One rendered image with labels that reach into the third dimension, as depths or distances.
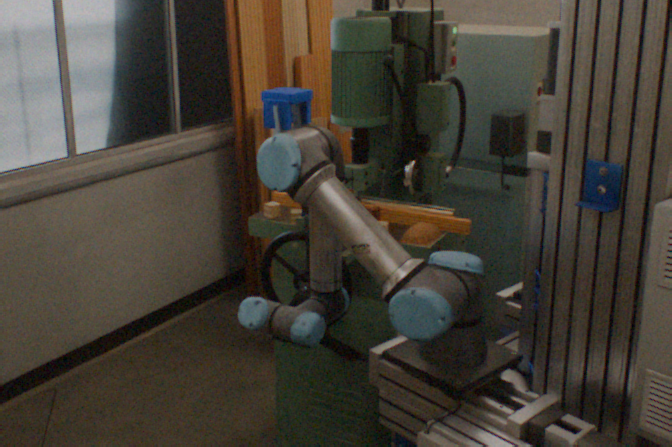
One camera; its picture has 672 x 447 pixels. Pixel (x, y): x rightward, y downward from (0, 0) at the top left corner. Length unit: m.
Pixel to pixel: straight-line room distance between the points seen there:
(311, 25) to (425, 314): 2.88
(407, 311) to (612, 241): 0.43
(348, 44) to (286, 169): 0.72
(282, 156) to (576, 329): 0.71
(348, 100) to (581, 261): 0.90
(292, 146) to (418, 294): 0.39
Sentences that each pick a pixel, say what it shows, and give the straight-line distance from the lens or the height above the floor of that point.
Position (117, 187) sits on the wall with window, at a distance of 3.48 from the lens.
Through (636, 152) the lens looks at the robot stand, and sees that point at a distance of 1.56.
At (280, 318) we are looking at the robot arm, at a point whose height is 0.88.
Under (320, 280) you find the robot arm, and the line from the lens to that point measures 1.83.
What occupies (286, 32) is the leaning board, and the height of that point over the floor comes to 1.34.
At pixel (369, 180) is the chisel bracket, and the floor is 1.02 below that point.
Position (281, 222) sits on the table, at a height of 0.90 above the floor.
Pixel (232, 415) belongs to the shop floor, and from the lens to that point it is 3.11.
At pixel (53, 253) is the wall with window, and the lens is 3.32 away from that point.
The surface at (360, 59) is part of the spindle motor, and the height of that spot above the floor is 1.39.
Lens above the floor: 1.63
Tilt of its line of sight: 16 degrees down
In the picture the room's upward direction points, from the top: straight up
